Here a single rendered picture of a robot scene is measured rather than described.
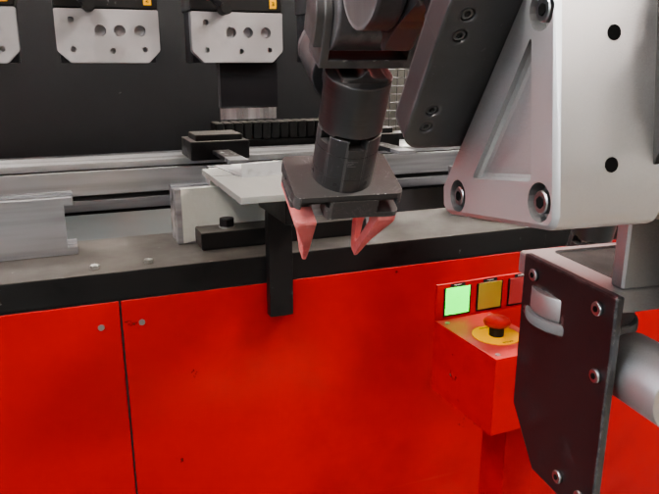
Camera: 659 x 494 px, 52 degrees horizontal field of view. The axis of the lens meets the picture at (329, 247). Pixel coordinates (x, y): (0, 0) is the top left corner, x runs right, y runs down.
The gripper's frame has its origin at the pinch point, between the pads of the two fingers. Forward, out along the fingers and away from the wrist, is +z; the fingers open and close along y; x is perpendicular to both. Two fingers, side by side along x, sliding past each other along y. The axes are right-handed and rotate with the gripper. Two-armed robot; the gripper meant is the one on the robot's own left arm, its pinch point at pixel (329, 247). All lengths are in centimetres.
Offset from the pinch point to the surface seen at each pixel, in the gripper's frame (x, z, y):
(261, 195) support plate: -23.8, 11.7, 2.1
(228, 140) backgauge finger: -66, 31, 0
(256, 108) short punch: -53, 16, -2
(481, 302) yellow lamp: -16.3, 30.3, -33.9
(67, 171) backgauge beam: -66, 37, 31
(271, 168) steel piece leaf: -38.6, 17.9, -2.5
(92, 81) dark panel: -97, 34, 26
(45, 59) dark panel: -98, 29, 36
